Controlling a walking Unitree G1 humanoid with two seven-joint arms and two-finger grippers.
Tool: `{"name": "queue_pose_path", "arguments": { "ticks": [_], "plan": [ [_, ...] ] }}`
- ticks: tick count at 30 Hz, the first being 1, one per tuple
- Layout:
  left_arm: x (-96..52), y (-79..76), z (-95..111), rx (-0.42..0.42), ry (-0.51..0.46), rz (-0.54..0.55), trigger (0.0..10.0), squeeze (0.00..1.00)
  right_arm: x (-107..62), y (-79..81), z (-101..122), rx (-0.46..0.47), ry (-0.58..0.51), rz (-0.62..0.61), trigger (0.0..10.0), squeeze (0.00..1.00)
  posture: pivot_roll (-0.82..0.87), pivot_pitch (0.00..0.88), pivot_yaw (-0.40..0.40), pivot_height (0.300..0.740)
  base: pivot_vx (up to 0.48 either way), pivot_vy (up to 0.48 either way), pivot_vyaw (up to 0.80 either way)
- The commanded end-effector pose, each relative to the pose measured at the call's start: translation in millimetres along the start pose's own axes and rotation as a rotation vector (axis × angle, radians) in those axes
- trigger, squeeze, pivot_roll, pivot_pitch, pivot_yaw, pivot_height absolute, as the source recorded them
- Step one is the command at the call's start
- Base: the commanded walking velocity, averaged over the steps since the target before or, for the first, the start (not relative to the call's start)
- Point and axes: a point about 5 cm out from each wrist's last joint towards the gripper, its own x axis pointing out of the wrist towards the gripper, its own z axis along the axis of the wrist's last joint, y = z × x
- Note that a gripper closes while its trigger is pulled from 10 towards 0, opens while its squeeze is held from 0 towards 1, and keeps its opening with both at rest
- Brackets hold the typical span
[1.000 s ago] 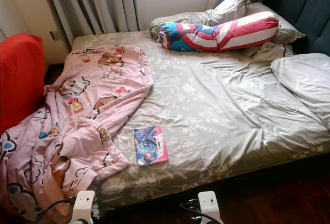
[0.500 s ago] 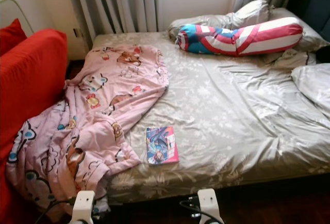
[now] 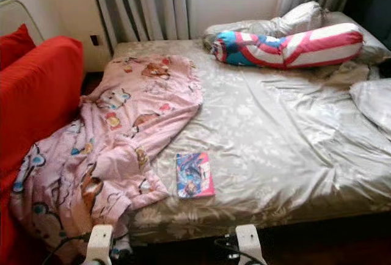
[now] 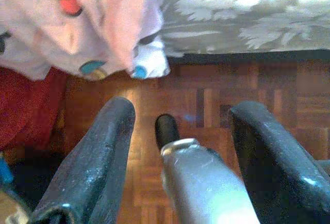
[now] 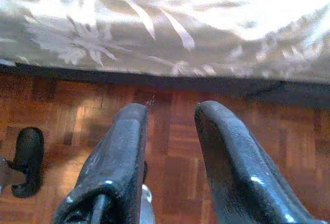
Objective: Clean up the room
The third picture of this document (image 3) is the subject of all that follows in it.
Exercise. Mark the anime cover comic book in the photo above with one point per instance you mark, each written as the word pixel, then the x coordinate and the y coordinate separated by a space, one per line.
pixel 195 175

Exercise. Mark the red fabric sofa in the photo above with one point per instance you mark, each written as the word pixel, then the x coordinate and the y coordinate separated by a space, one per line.
pixel 36 100

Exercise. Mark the red sofa cushion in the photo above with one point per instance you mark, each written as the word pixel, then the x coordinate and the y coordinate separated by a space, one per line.
pixel 13 48

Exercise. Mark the pink cartoon print quilt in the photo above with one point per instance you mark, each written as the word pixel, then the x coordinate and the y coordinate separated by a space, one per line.
pixel 122 127

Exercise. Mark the bed with grey floral sheet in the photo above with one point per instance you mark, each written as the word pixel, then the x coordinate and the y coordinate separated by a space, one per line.
pixel 275 137

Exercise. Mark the red white blue bolster pillow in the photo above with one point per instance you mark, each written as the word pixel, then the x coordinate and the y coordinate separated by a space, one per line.
pixel 296 46

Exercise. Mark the crumpled grey pillow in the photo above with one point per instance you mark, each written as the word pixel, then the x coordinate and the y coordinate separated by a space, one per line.
pixel 296 18

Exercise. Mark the crumpled beige cloth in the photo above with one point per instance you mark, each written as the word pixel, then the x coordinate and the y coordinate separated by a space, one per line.
pixel 345 74

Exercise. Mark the white floral pillow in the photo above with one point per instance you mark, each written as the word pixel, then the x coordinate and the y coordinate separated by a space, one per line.
pixel 372 103

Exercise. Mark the beige pillow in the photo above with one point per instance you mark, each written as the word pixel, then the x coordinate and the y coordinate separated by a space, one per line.
pixel 366 30

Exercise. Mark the dark teal upholstered chair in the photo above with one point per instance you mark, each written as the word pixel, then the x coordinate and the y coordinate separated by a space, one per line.
pixel 372 5

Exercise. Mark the white curved furniture frame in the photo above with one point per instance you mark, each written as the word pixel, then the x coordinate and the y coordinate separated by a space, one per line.
pixel 18 16

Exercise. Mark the dark wall socket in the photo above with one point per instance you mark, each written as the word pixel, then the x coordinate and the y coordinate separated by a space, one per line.
pixel 94 40

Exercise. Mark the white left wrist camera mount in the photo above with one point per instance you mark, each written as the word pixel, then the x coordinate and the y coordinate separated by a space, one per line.
pixel 99 244

